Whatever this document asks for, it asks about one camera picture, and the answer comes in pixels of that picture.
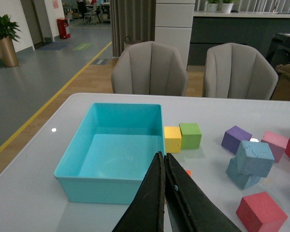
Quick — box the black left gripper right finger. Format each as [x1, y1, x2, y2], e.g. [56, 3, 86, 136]
[164, 153, 240, 232]

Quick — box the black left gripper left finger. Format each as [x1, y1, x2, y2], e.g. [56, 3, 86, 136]
[113, 151, 165, 232]

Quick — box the light blue foam cube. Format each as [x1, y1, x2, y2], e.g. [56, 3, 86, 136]
[236, 141, 275, 178]
[226, 157, 261, 189]

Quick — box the turquoise plastic bin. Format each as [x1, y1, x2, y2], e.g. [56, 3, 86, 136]
[54, 103, 165, 204]

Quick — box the red foam cube front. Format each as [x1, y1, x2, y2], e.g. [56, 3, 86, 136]
[236, 191, 288, 232]

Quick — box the green foam cube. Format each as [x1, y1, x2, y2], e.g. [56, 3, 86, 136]
[179, 123, 202, 149]

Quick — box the yellow foam cube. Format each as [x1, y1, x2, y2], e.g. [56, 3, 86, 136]
[164, 126, 182, 153]

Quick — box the purple foam cube far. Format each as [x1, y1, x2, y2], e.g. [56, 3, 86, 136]
[221, 126, 252, 155]

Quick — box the pink foam cube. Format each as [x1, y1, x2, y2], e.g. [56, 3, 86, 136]
[261, 131, 289, 163]

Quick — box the grey chair left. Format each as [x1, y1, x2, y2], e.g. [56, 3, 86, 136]
[111, 41, 188, 96]

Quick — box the grey chair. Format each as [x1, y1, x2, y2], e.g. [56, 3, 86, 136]
[203, 43, 278, 100]
[111, 41, 188, 96]

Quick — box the grey chair right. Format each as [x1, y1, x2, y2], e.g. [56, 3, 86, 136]
[203, 43, 278, 100]

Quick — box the dark appliance right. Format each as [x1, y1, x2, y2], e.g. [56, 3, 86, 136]
[266, 33, 290, 69]

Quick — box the dark counter with white top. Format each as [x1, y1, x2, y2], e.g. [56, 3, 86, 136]
[188, 11, 290, 66]

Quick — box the white drawer cabinet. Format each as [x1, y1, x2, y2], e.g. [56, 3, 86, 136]
[155, 0, 195, 67]

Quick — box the grey curtain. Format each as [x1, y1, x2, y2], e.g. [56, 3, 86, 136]
[110, 0, 156, 57]

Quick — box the white potted plant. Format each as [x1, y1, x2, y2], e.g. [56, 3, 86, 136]
[205, 0, 235, 14]

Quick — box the red box on floor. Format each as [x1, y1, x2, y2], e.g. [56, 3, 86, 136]
[57, 18, 71, 39]

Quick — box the potted plant gold pot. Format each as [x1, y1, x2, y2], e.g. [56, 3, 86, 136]
[0, 14, 20, 67]

